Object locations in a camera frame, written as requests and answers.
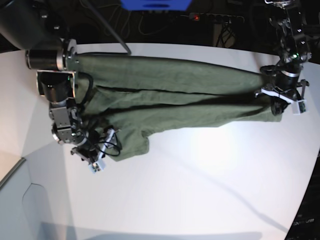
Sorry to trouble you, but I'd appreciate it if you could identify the blue plastic bin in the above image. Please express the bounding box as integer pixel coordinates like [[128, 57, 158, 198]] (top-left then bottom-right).
[[120, 0, 192, 11]]

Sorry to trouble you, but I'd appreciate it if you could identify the green t-shirt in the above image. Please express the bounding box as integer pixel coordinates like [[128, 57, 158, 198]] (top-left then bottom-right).
[[78, 54, 282, 161]]

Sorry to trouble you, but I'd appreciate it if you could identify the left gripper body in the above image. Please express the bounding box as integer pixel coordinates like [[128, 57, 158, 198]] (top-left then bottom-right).
[[264, 69, 305, 116]]

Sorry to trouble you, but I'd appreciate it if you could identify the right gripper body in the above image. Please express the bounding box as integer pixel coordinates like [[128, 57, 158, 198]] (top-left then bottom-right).
[[72, 134, 118, 165]]

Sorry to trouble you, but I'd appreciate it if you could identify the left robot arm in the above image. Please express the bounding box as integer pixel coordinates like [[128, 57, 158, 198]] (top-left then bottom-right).
[[255, 0, 312, 116]]

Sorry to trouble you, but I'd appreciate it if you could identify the black power strip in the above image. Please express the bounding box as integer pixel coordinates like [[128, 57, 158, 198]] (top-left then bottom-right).
[[188, 12, 245, 24]]

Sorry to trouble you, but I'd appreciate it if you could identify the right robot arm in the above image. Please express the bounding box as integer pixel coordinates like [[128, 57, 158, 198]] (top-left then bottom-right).
[[0, 0, 105, 165]]

